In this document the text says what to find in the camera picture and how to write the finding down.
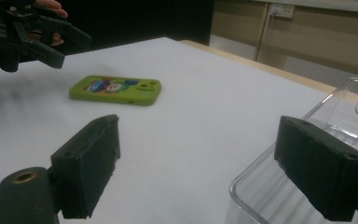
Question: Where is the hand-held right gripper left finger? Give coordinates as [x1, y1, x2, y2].
[50, 114, 121, 220]

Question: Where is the white table mat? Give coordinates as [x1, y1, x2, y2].
[0, 36, 358, 224]

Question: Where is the white wall socket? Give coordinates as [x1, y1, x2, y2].
[268, 3, 296, 20]

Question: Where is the black curtain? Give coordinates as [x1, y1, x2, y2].
[54, 0, 216, 54]

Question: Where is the clear plastic tray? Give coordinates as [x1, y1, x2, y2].
[228, 77, 358, 224]

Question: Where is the green phone case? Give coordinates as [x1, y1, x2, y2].
[68, 75, 163, 107]

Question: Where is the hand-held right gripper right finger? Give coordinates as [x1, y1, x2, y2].
[273, 115, 358, 222]

